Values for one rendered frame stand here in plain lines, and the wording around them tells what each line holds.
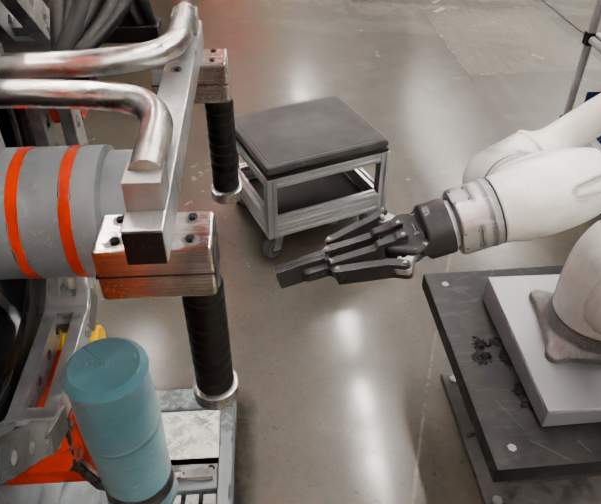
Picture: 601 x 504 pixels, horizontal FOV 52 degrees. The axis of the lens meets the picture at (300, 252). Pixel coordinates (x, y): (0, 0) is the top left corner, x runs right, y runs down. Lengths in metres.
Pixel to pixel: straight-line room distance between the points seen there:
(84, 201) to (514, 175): 0.51
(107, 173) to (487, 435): 0.81
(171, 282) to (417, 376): 1.19
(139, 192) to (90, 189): 0.19
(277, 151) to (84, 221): 1.20
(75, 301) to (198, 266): 0.48
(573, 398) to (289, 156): 0.98
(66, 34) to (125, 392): 0.37
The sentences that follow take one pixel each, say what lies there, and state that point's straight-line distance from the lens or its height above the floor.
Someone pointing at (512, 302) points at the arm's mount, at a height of 0.36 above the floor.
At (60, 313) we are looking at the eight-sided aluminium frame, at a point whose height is 0.62.
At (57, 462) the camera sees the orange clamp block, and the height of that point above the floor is 0.52.
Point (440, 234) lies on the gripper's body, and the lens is 0.79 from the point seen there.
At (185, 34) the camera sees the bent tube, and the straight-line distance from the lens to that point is 0.68.
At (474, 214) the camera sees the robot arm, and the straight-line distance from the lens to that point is 0.79.
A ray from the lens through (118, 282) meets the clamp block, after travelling 0.49.
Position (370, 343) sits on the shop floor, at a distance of 1.67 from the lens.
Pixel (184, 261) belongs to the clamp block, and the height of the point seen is 0.94.
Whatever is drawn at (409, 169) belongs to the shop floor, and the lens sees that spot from 2.38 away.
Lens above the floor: 1.24
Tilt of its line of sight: 40 degrees down
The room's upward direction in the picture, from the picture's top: straight up
